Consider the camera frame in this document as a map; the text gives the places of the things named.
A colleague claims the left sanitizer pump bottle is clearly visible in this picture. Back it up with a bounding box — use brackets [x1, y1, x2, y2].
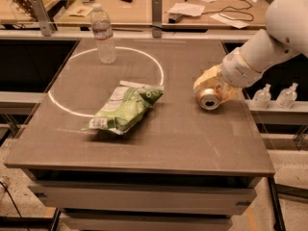
[252, 84, 271, 109]

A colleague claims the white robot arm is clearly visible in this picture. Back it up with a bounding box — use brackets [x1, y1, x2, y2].
[193, 0, 308, 110]

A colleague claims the white paper sheet right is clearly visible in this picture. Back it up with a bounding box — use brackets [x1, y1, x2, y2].
[211, 13, 248, 29]

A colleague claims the white paper sheet centre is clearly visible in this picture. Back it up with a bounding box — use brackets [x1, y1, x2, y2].
[167, 2, 205, 16]

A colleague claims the right sanitizer pump bottle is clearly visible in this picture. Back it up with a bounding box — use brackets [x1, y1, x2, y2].
[276, 83, 298, 109]

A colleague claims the metal bracket post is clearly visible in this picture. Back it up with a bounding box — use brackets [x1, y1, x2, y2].
[151, 0, 163, 39]
[30, 0, 55, 37]

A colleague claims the small paper note left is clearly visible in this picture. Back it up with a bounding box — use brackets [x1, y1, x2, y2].
[67, 6, 92, 17]

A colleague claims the black floor cable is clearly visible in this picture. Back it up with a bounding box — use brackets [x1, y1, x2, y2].
[0, 181, 30, 231]

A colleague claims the white paper sheet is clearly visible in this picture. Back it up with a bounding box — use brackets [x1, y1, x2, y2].
[167, 2, 205, 16]
[211, 13, 248, 29]

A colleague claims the green chip bag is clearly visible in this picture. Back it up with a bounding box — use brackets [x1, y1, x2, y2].
[85, 81, 164, 135]

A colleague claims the clear plastic water bottle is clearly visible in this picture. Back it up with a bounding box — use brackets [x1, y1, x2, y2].
[90, 4, 116, 64]

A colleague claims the left metal bracket post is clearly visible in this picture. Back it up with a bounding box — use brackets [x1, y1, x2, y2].
[30, 0, 55, 37]

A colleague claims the black cable on desk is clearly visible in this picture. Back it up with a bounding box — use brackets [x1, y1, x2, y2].
[184, 0, 254, 22]

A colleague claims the orange soda can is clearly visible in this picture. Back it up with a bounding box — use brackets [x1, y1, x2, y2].
[196, 88, 221, 111]

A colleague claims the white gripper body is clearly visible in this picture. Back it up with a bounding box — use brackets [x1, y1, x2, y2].
[220, 47, 262, 88]

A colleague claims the sanitizer pump bottle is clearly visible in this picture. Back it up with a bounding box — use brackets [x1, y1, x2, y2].
[276, 83, 298, 109]
[252, 84, 271, 109]

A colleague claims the centre metal bracket post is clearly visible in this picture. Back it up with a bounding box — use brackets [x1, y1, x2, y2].
[151, 0, 163, 39]

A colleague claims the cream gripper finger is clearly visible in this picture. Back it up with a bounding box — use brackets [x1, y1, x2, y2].
[220, 83, 240, 102]
[193, 64, 223, 92]

